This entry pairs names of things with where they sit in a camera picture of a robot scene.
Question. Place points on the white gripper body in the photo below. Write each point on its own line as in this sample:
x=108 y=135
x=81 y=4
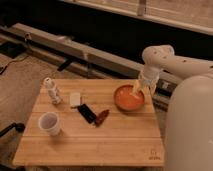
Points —
x=148 y=77

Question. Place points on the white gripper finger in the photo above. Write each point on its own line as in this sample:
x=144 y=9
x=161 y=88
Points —
x=137 y=88

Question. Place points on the orange ceramic bowl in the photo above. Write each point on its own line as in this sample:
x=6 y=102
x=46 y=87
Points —
x=125 y=99

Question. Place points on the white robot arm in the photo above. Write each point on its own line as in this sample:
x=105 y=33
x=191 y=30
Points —
x=189 y=122

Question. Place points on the black rectangular bar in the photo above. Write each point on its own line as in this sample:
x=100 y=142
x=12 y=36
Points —
x=87 y=113

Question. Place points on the white rectangular block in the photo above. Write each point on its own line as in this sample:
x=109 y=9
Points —
x=75 y=99

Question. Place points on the white paper cup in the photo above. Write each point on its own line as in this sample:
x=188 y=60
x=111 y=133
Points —
x=49 y=122

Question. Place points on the long metal rail beam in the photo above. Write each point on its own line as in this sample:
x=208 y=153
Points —
x=84 y=52

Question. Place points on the black handle on floor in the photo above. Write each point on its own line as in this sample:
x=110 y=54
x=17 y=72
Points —
x=19 y=127

